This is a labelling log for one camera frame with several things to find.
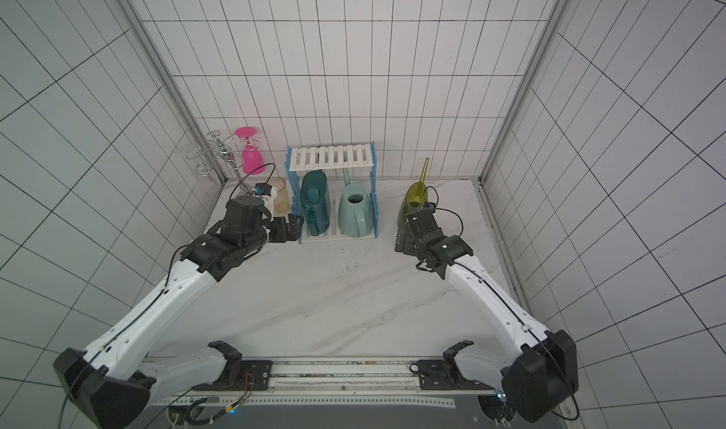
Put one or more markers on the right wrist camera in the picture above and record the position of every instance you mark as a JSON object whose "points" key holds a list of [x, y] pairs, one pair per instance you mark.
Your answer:
{"points": [[429, 206]]}

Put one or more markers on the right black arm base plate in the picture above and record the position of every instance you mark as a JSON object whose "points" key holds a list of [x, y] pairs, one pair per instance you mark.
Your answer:
{"points": [[442, 374]]}

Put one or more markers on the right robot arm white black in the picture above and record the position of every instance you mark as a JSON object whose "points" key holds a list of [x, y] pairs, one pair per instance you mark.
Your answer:
{"points": [[537, 370]]}

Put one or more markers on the dark teal watering can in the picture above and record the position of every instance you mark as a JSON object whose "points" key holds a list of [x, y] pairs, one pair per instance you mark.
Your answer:
{"points": [[315, 202]]}

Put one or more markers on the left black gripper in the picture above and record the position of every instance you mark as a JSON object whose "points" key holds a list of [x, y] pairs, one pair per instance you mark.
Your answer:
{"points": [[282, 235]]}

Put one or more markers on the amber translucent plastic cup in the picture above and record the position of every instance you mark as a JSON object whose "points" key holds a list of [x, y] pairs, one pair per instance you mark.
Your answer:
{"points": [[281, 202]]}

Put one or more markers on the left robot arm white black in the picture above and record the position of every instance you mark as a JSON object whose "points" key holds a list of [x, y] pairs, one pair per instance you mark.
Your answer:
{"points": [[109, 381]]}

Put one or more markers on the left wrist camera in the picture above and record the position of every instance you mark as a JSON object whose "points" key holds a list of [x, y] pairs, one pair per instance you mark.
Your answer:
{"points": [[266, 192]]}

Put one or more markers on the chrome glass holder stand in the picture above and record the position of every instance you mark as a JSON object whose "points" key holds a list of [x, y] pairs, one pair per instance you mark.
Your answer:
{"points": [[227, 149]]}

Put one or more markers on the aluminium mounting rail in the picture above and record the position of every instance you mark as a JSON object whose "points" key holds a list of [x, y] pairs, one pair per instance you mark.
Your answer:
{"points": [[346, 380]]}

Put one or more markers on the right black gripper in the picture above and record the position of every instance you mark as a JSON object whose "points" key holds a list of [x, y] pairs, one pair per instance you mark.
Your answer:
{"points": [[417, 225]]}

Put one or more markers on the white blue two-tier shelf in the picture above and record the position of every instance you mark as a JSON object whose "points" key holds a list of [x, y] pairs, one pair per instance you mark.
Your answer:
{"points": [[360, 160]]}

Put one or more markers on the pink upside-down wine glass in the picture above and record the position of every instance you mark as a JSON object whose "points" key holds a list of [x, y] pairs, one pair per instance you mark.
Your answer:
{"points": [[252, 160]]}

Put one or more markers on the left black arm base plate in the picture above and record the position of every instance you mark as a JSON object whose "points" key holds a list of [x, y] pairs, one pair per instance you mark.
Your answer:
{"points": [[238, 374]]}

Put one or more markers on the mint green watering can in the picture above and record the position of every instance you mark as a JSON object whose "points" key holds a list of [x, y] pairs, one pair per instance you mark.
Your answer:
{"points": [[355, 214]]}

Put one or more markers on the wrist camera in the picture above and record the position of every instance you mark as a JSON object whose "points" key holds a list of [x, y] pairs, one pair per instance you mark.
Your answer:
{"points": [[266, 192], [429, 206]]}

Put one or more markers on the olive green translucent watering can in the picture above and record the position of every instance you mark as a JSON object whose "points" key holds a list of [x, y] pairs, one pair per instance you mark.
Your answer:
{"points": [[415, 197]]}

